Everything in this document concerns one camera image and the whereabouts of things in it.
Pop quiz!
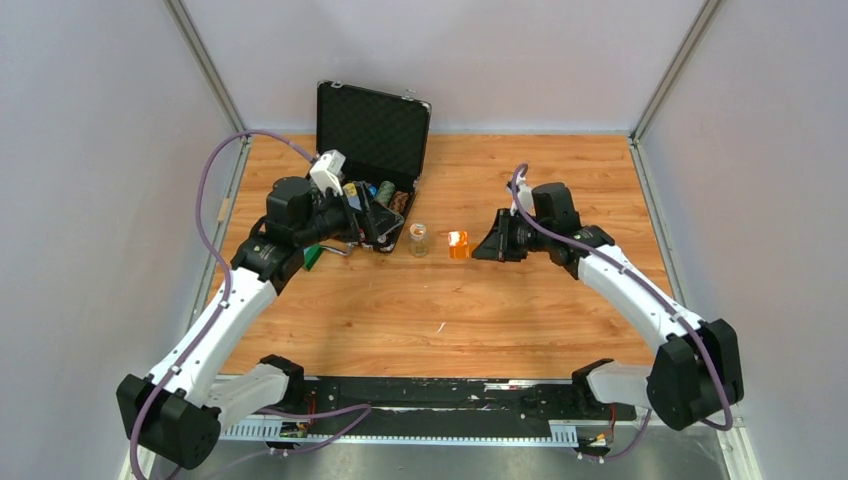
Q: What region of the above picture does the black poker chip case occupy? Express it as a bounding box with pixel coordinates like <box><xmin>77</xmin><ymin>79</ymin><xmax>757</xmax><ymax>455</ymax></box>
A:
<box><xmin>300</xmin><ymin>81</ymin><xmax>431</xmax><ymax>243</ymax></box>

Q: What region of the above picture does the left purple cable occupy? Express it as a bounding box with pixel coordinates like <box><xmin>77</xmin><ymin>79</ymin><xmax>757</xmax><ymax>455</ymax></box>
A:
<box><xmin>127</xmin><ymin>129</ymin><xmax>319</xmax><ymax>480</ymax></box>

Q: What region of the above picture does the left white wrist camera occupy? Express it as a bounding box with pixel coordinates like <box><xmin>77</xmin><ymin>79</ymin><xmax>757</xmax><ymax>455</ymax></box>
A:
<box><xmin>309</xmin><ymin>150</ymin><xmax>346</xmax><ymax>197</ymax></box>

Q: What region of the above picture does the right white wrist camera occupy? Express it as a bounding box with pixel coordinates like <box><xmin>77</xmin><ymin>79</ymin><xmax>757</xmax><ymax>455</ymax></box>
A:
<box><xmin>507</xmin><ymin>174</ymin><xmax>534</xmax><ymax>216</ymax></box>

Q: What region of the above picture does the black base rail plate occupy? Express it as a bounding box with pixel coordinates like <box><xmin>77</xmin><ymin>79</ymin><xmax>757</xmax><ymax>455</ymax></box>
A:
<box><xmin>223</xmin><ymin>376</ymin><xmax>637</xmax><ymax>447</ymax></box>

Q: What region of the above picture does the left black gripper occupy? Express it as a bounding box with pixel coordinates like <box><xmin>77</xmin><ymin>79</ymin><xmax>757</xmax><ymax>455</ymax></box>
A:
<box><xmin>295</xmin><ymin>181</ymin><xmax>403</xmax><ymax>249</ymax></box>

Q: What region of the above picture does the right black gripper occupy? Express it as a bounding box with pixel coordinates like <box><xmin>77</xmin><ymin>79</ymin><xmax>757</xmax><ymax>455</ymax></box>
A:
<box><xmin>472</xmin><ymin>209</ymin><xmax>551</xmax><ymax>263</ymax></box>

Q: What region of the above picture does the clear pill bottle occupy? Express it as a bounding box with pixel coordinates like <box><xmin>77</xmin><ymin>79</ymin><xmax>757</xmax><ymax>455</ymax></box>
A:
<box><xmin>409</xmin><ymin>223</ymin><xmax>430</xmax><ymax>257</ymax></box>

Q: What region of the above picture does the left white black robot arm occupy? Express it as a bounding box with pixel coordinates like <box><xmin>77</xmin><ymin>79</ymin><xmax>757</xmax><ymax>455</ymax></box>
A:
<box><xmin>116</xmin><ymin>176</ymin><xmax>404</xmax><ymax>478</ymax></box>

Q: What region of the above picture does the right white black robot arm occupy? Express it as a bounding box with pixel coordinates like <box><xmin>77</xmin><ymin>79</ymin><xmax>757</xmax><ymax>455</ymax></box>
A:
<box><xmin>472</xmin><ymin>177</ymin><xmax>745</xmax><ymax>431</ymax></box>

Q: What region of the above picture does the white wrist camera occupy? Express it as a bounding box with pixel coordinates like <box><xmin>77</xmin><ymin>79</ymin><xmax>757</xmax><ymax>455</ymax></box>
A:
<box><xmin>507</xmin><ymin>174</ymin><xmax>534</xmax><ymax>216</ymax></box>
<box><xmin>309</xmin><ymin>150</ymin><xmax>346</xmax><ymax>197</ymax></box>

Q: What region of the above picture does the orange pill organizer box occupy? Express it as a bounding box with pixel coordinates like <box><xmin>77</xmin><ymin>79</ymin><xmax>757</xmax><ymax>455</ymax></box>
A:
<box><xmin>448</xmin><ymin>230</ymin><xmax>470</xmax><ymax>259</ymax></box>

